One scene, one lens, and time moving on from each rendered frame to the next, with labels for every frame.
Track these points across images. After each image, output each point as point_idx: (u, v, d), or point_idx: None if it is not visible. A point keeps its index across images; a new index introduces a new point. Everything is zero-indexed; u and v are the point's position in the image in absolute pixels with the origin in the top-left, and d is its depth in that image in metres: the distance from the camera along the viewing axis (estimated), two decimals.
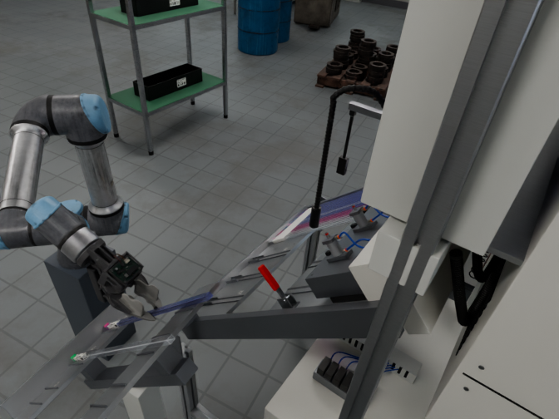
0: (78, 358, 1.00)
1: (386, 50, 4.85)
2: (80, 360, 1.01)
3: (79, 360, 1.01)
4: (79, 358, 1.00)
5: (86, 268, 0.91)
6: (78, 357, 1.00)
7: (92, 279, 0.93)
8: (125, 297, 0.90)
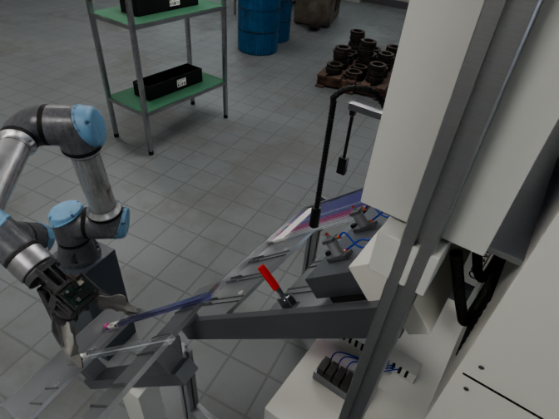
0: None
1: (386, 50, 4.85)
2: None
3: None
4: None
5: (37, 290, 0.82)
6: None
7: (44, 302, 0.83)
8: (66, 326, 0.79)
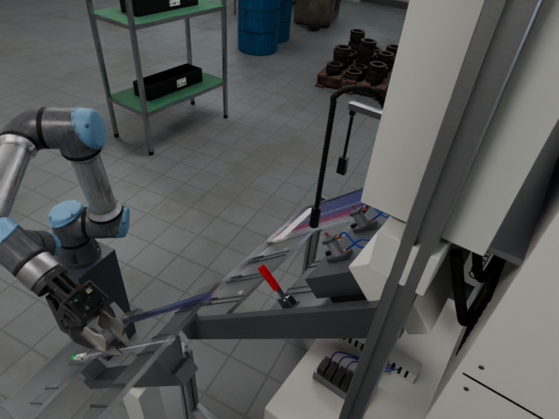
0: (78, 358, 1.00)
1: (386, 50, 4.85)
2: (80, 360, 1.01)
3: (79, 360, 1.01)
4: (79, 358, 1.00)
5: (45, 298, 0.82)
6: (78, 357, 1.00)
7: (52, 309, 0.84)
8: (86, 330, 0.81)
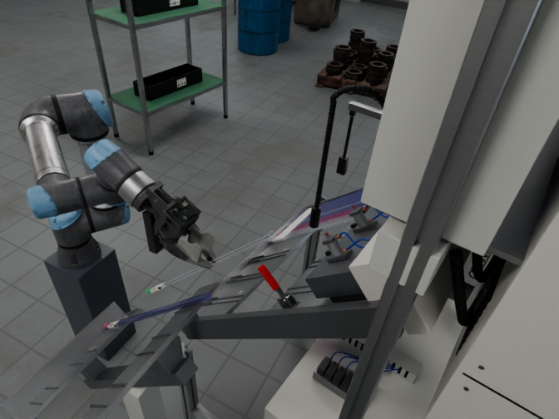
0: (155, 288, 1.06)
1: (386, 50, 4.85)
2: (156, 291, 1.06)
3: (155, 291, 1.06)
4: (156, 288, 1.06)
5: (142, 213, 0.89)
6: (155, 288, 1.06)
7: (147, 226, 0.90)
8: (181, 241, 0.87)
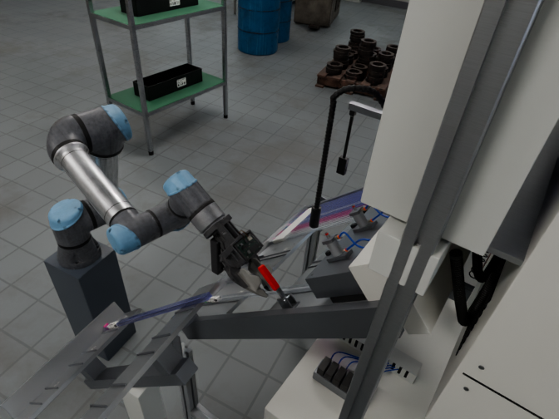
0: (211, 300, 1.16)
1: (386, 50, 4.85)
2: (212, 302, 1.16)
3: (211, 302, 1.17)
4: (212, 300, 1.16)
5: (210, 240, 0.98)
6: (212, 299, 1.16)
7: (213, 251, 0.99)
8: (244, 272, 0.96)
